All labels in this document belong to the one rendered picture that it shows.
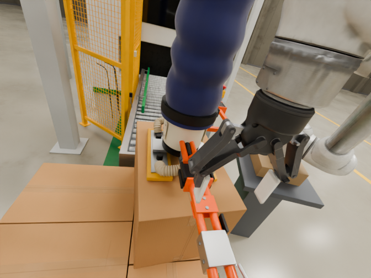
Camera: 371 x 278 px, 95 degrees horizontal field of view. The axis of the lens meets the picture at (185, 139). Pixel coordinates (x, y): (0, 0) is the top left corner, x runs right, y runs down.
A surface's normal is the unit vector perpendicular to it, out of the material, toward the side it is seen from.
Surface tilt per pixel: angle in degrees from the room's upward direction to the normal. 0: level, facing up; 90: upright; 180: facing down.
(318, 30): 101
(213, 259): 1
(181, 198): 0
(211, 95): 76
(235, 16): 82
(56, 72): 90
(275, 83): 90
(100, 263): 0
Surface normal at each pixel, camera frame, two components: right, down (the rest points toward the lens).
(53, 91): 0.13, 0.59
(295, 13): -0.94, 0.27
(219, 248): 0.22, -0.79
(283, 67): -0.80, 0.18
